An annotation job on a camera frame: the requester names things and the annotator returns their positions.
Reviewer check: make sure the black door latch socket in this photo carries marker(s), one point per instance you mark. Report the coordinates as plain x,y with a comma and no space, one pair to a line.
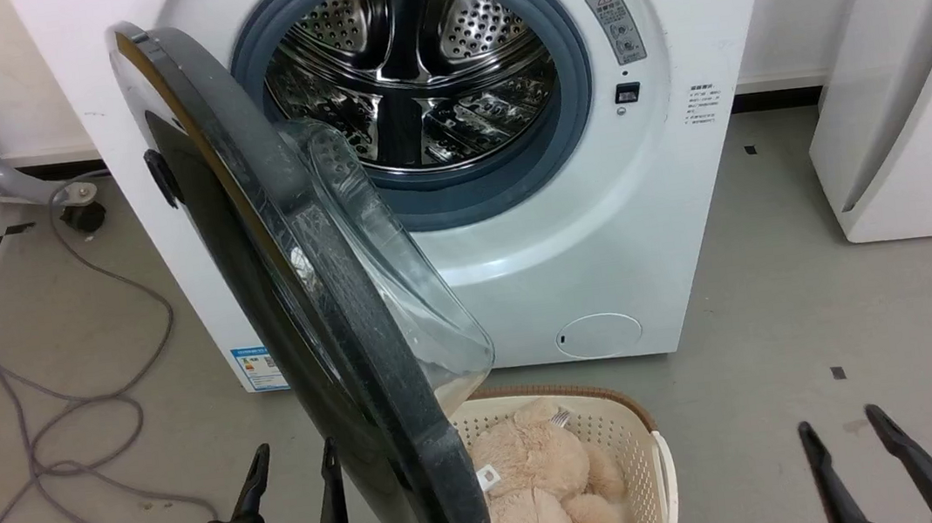
627,92

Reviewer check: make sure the blue energy label sticker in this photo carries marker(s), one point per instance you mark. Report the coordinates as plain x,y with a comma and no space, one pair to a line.
259,370

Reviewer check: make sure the grey rubber door gasket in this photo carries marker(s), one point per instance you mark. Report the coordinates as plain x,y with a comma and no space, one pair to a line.
572,74

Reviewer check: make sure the black round washing machine door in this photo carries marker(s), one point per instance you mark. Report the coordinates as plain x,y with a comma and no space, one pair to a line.
255,259

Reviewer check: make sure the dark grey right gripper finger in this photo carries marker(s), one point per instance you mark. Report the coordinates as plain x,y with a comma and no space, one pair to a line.
834,487
913,452

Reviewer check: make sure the beige plush toy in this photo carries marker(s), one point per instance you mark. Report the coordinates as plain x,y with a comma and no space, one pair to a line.
533,464

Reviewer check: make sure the cream plastic laundry basket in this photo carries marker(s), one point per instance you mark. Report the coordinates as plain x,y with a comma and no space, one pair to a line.
632,444

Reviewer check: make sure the white washing machine body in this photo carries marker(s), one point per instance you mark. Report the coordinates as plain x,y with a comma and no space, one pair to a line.
645,215

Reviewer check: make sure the grey warning sticker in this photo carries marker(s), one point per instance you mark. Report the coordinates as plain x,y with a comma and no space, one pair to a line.
616,27

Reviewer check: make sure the steel washing machine drum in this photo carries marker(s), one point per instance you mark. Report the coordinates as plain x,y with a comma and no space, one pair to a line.
411,83

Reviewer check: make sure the black caster wheel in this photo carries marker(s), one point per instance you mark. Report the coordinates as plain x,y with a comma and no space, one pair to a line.
84,217

